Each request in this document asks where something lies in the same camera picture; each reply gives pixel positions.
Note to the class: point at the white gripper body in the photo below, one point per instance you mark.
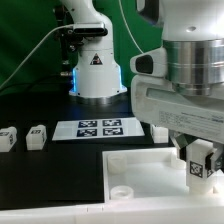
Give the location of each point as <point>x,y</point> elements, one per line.
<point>154,101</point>

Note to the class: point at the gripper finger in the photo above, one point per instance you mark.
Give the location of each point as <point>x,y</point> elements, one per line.
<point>215,160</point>
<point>181,141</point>

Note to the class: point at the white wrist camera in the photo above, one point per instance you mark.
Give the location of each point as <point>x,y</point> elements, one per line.
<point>152,63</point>

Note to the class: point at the white square tabletop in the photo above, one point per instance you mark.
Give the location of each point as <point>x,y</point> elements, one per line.
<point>154,178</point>

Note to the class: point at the white L-shaped fence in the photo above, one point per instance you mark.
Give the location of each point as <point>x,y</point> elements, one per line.
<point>168,210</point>

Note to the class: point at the white marker sheet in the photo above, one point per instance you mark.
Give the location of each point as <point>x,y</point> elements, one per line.
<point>97,128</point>

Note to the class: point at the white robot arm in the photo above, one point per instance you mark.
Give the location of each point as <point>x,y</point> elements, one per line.
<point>179,85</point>

